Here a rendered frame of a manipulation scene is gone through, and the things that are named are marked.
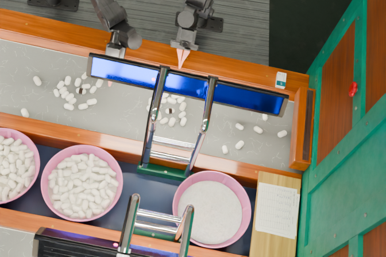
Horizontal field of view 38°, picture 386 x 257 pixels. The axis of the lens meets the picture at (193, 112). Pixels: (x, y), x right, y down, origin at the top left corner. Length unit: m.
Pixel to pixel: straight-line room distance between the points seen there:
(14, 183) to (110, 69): 0.52
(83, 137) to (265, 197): 0.66
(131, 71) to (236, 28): 0.78
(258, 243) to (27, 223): 0.74
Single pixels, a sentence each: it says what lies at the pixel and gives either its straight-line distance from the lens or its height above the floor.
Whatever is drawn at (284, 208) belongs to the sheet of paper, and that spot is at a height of 0.78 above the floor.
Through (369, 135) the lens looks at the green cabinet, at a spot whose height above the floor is 1.32.
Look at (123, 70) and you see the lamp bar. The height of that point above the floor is 1.09.
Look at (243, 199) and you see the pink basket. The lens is 1.94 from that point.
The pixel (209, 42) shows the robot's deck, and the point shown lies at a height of 0.67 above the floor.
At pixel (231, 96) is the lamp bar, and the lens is 1.70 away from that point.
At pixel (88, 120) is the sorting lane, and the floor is 0.74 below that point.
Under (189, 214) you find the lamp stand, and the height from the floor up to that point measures 1.12.
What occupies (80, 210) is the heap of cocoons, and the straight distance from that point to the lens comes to 1.88.
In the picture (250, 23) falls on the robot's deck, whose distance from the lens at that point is 2.39.
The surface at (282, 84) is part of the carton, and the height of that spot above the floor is 0.78.
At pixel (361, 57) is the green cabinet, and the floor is 1.26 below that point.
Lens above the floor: 2.54
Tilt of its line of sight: 62 degrees down
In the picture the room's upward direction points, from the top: 17 degrees clockwise
